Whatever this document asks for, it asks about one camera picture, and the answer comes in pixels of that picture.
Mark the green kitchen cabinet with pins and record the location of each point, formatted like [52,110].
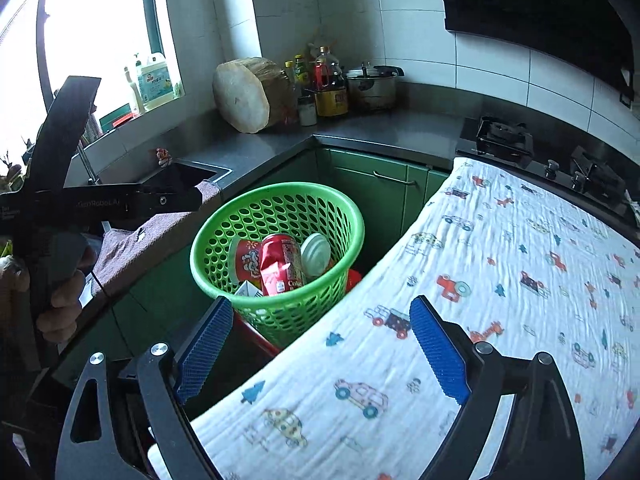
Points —
[360,195]

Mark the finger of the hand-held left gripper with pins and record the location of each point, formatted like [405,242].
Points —
[170,196]

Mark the black burner grate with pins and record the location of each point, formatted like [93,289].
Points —
[504,137]
[600,175]

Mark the dark oil bottle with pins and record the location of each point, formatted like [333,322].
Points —
[329,72]

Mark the round wooden chopping block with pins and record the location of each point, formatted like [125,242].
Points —
[245,95]

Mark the red paper cup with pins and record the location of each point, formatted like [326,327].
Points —
[245,262]

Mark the person's left hand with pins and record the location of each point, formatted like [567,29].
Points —
[65,305]

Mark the black range hood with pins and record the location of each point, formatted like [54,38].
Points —
[540,0]

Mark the yellow container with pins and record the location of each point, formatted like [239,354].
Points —
[331,103]

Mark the white round lid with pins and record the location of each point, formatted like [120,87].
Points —
[316,255]

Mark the steel sink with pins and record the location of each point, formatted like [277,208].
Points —
[190,172]

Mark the black gas stove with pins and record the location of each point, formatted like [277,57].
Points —
[545,160]

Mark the white spray bottle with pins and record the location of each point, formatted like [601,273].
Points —
[134,90]

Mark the yellow cap bottle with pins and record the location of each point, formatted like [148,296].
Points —
[290,74]

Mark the steel cooking pot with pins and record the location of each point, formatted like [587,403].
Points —
[372,90]

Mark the crushed red can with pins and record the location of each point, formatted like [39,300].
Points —
[280,265]

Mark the white jar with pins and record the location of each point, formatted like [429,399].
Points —
[307,112]

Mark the brown towel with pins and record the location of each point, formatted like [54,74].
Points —
[145,240]

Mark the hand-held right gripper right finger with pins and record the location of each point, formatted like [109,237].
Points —
[440,355]

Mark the wall outlet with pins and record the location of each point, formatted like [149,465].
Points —
[625,98]

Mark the green plastic basket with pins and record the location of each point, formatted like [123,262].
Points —
[300,320]

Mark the vehicle printed white cloth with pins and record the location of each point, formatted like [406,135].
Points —
[500,260]

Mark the detergent bottle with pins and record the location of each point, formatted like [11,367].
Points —
[155,82]

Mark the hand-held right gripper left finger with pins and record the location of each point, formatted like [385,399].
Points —
[202,355]

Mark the green label bottle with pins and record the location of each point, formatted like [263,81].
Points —
[301,71]

